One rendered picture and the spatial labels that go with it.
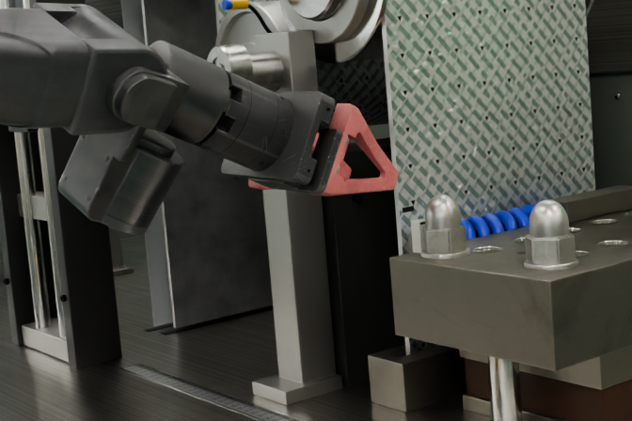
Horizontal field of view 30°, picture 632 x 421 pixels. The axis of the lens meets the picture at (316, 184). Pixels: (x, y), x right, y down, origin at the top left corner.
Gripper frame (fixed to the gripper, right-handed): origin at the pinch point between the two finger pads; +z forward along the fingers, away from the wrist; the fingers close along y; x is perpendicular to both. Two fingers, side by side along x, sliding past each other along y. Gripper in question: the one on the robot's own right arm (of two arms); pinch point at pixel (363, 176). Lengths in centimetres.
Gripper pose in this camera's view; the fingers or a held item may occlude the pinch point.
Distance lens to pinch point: 89.8
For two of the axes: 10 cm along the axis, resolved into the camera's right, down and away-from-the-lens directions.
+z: 7.7, 3.3, 5.5
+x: 3.0, -9.4, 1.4
